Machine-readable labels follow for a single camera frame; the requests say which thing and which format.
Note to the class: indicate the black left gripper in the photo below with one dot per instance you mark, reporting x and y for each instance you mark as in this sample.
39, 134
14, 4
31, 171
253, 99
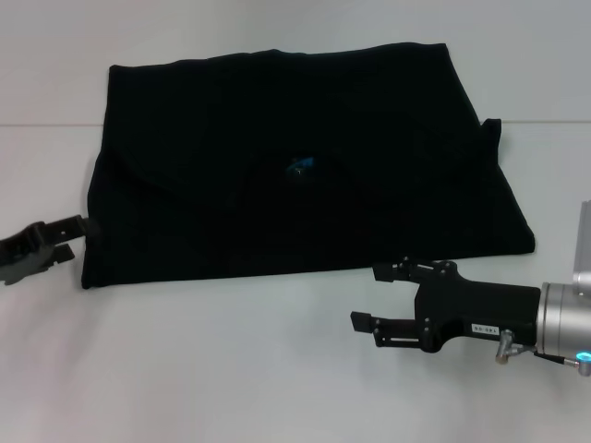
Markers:
23, 254

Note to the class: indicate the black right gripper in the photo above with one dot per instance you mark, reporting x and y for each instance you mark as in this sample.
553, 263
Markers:
485, 304

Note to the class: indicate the black shirt with white print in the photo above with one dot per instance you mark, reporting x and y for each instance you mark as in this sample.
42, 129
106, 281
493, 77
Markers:
277, 115

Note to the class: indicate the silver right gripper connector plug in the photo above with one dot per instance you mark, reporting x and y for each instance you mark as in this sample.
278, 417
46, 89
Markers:
504, 343

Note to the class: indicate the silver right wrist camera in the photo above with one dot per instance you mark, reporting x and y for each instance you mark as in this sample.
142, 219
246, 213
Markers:
582, 240

